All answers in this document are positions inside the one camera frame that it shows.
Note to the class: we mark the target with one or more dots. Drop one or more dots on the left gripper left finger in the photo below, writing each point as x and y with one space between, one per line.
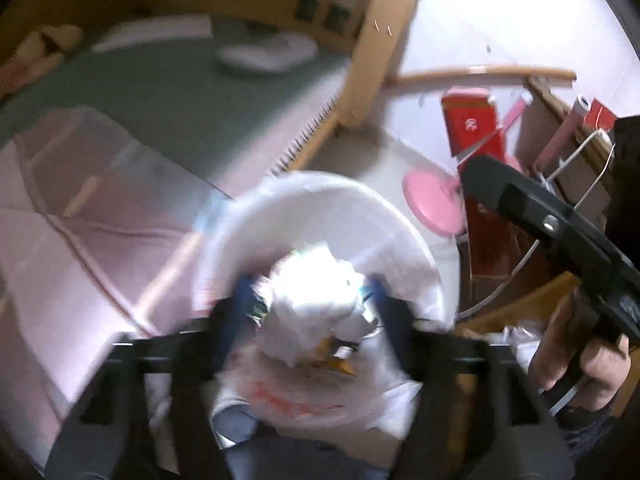
108 433

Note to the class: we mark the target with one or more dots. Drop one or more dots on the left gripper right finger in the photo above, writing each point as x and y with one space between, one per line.
477 416

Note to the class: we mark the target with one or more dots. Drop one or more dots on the yellow chip bag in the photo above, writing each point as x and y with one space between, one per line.
335 354

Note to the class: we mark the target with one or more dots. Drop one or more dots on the white laundry basket trash bin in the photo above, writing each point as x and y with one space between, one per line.
368 415

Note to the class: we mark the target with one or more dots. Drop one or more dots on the person right hand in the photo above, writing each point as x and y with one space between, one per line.
569 336

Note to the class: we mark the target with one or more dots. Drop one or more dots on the plaid pink grey blanket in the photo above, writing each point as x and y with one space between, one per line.
99 236

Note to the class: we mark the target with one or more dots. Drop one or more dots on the red box on floor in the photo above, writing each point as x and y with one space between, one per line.
473 125

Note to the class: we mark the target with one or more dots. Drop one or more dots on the green bed mattress sheet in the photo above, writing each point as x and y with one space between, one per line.
228 128

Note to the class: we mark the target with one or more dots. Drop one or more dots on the white small device pillow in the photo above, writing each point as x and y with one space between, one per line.
275 54

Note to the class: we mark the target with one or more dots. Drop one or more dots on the striped plush dog toy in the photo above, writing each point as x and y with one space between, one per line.
43 50

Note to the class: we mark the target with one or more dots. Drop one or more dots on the white flat board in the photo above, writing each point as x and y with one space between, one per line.
157 29

